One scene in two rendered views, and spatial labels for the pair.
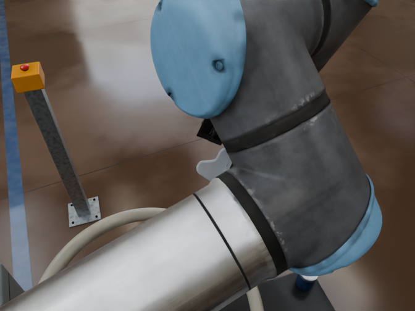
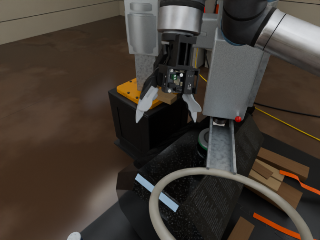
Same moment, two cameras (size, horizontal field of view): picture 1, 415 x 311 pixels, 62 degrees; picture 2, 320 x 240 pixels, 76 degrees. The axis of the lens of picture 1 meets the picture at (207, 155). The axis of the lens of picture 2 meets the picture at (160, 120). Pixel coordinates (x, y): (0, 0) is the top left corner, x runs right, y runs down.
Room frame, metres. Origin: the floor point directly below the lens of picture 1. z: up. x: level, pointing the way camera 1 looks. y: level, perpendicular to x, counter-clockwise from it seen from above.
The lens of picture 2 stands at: (0.61, 0.31, 1.81)
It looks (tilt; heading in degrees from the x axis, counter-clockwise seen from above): 39 degrees down; 243
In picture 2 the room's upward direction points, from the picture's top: straight up
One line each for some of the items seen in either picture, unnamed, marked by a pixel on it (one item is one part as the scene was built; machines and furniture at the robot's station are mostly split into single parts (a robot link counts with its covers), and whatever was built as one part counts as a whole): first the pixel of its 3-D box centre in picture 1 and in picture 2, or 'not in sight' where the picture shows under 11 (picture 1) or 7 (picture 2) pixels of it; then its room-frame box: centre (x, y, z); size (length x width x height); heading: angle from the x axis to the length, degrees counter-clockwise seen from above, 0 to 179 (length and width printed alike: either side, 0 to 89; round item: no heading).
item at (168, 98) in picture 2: not in sight; (164, 96); (-0.15, -1.07, 0.81); 0.20 x 0.10 x 0.05; 117
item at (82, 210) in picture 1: (60, 153); not in sight; (1.40, 0.83, 0.54); 0.20 x 0.20 x 1.09; 19
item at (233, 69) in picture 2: not in sight; (229, 71); (-0.22, -0.45, 1.30); 0.36 x 0.22 x 0.45; 49
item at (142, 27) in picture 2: not in sight; (170, 28); (-0.26, -1.19, 1.34); 0.74 x 0.34 x 0.25; 138
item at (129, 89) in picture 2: not in sight; (149, 88); (-0.12, -1.32, 0.76); 0.49 x 0.49 x 0.05; 19
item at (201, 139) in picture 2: not in sight; (215, 138); (-0.16, -0.39, 0.85); 0.21 x 0.21 x 0.01
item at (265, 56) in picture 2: not in sight; (256, 77); (-0.20, -0.26, 1.35); 0.08 x 0.03 x 0.28; 49
